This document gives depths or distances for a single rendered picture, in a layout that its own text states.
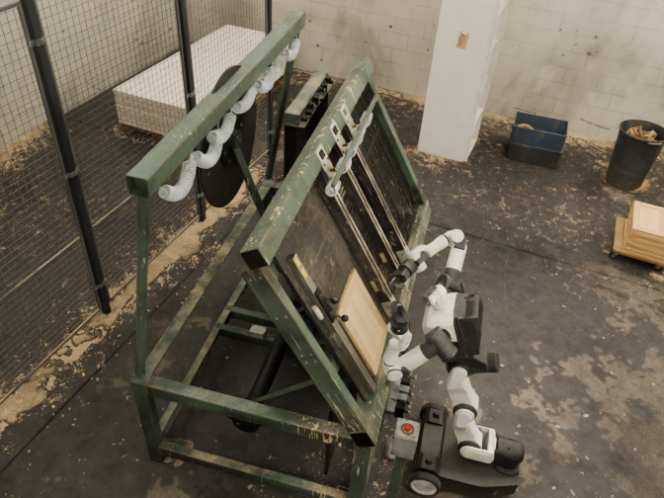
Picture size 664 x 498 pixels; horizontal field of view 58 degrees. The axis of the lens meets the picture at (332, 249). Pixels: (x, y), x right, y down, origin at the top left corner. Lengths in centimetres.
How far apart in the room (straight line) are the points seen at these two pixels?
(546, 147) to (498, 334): 291
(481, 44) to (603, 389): 356
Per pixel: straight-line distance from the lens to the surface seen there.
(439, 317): 315
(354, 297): 334
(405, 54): 841
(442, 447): 409
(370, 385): 330
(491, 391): 469
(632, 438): 485
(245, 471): 390
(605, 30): 791
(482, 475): 406
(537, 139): 730
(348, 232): 339
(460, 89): 682
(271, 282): 260
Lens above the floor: 354
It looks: 39 degrees down
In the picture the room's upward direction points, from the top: 4 degrees clockwise
